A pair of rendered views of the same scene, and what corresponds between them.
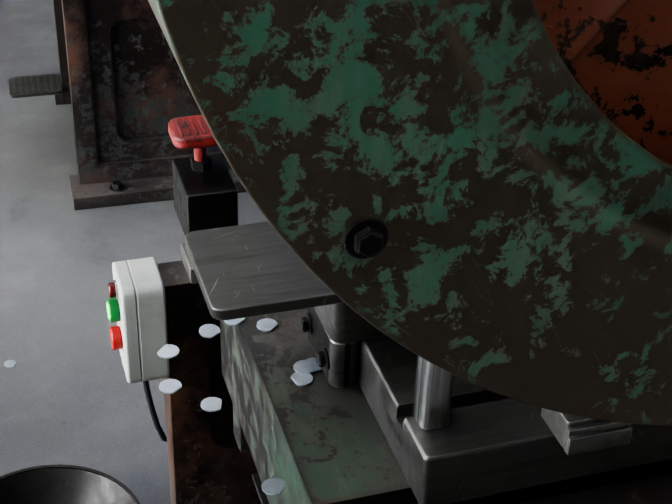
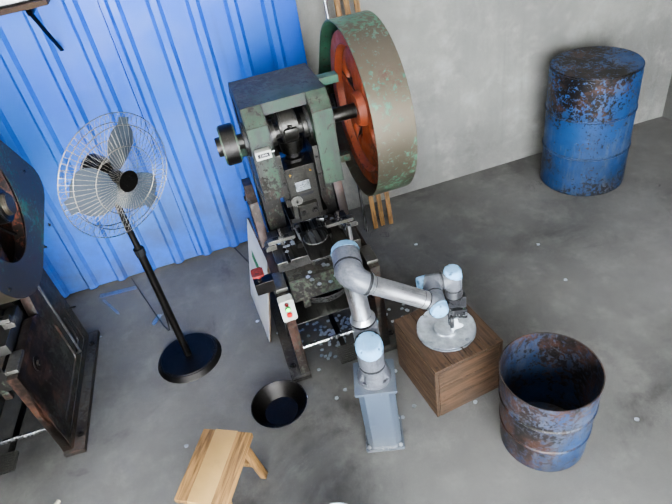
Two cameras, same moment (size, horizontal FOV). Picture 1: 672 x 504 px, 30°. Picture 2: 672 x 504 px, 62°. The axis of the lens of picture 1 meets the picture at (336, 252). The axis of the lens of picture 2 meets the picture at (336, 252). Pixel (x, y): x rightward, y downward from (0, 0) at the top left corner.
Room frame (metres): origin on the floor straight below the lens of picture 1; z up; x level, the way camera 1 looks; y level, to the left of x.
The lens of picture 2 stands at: (0.63, 2.21, 2.44)
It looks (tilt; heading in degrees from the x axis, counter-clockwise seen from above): 38 degrees down; 278
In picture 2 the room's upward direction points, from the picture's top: 11 degrees counter-clockwise
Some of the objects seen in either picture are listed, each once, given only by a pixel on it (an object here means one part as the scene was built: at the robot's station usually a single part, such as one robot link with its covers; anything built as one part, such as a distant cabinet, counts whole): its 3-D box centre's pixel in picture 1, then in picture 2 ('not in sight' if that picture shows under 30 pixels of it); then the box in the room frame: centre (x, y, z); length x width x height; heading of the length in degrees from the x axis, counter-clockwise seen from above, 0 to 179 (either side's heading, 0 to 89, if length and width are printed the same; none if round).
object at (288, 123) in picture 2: not in sight; (290, 139); (1.07, -0.16, 1.27); 0.21 x 0.12 x 0.34; 108
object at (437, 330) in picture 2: not in sight; (445, 327); (0.43, 0.27, 0.36); 0.29 x 0.29 x 0.01
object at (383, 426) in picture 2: not in sight; (379, 406); (0.79, 0.61, 0.23); 0.19 x 0.19 x 0.45; 2
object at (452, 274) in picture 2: not in sight; (452, 278); (0.41, 0.43, 0.83); 0.09 x 0.08 x 0.11; 7
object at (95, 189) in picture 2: not in sight; (136, 223); (2.07, -0.34, 0.80); 1.24 x 0.65 x 1.59; 108
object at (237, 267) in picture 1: (323, 305); (320, 252); (1.02, 0.01, 0.72); 0.25 x 0.14 x 0.14; 108
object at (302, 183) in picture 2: not in sight; (301, 186); (1.06, -0.12, 1.04); 0.17 x 0.15 x 0.30; 108
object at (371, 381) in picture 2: not in sight; (373, 369); (0.79, 0.61, 0.50); 0.15 x 0.15 x 0.10
